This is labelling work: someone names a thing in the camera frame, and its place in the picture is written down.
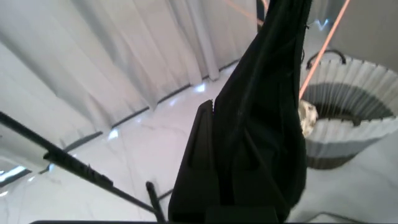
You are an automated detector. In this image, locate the pink clothes hanger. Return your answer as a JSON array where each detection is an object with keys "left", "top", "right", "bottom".
[
  {"left": 224, "top": 0, "right": 270, "bottom": 26},
  {"left": 298, "top": 0, "right": 352, "bottom": 101}
]

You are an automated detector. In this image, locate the cream printed garment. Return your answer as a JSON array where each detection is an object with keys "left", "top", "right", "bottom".
[{"left": 297, "top": 99, "right": 319, "bottom": 138}]

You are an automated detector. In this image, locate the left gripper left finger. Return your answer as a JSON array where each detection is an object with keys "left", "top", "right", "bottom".
[{"left": 167, "top": 98, "right": 221, "bottom": 223}]

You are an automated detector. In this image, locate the black garment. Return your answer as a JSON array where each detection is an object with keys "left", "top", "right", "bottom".
[{"left": 212, "top": 0, "right": 314, "bottom": 220}]

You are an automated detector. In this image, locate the black clothes rack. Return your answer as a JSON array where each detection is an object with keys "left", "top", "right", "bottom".
[{"left": 0, "top": 0, "right": 266, "bottom": 223}]

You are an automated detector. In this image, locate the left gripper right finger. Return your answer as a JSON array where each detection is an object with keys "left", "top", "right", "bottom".
[{"left": 223, "top": 128, "right": 282, "bottom": 223}]

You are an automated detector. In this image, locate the white laundry basket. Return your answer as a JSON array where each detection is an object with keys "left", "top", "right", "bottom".
[{"left": 300, "top": 49, "right": 398, "bottom": 170}]

